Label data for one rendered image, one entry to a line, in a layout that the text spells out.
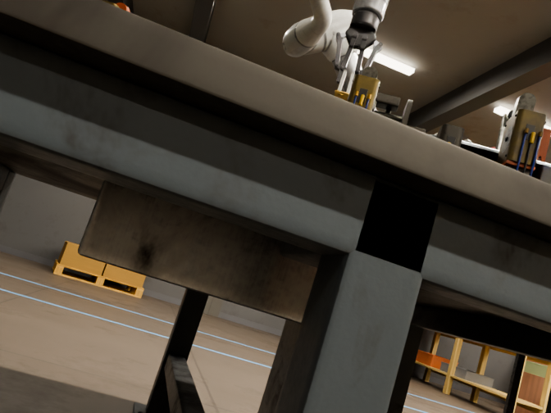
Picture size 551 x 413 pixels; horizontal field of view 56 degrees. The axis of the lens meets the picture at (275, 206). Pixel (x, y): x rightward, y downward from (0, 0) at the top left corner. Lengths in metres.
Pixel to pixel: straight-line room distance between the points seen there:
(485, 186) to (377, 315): 0.15
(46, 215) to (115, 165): 7.22
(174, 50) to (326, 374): 0.30
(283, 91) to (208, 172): 0.09
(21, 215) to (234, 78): 7.34
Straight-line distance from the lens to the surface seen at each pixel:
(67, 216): 7.63
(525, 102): 1.30
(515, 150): 1.18
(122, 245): 0.71
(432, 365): 7.89
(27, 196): 7.74
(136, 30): 0.44
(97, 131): 0.46
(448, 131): 1.20
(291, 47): 2.01
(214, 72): 0.43
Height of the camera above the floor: 0.52
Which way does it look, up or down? 9 degrees up
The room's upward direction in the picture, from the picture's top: 18 degrees clockwise
